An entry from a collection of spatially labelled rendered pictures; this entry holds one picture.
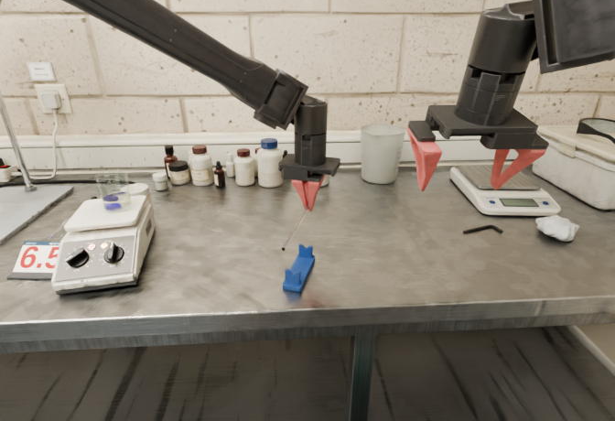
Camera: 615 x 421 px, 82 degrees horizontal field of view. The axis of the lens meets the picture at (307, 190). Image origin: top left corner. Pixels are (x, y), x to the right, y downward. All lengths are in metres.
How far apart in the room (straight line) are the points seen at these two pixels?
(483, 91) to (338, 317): 0.39
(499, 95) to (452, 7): 0.82
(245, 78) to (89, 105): 0.82
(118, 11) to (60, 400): 1.29
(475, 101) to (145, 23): 0.36
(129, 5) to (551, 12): 0.41
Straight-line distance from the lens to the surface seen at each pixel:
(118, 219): 0.74
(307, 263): 0.67
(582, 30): 0.38
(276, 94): 0.56
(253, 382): 1.36
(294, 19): 1.12
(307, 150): 0.61
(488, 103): 0.42
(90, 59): 1.25
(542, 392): 1.53
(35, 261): 0.83
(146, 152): 1.20
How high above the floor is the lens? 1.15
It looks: 24 degrees down
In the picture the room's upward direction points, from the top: straight up
